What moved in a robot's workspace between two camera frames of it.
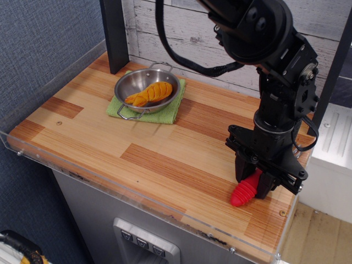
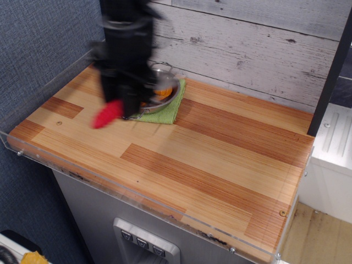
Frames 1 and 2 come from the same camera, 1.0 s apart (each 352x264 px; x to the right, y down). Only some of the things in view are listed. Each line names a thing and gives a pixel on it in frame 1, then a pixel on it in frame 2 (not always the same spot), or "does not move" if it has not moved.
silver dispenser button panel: (137, 245) does not move
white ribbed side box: (328, 184) does not move
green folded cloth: (168, 114) does not move
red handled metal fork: (246, 189) -> (108, 113)
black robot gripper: (269, 145) -> (124, 56)
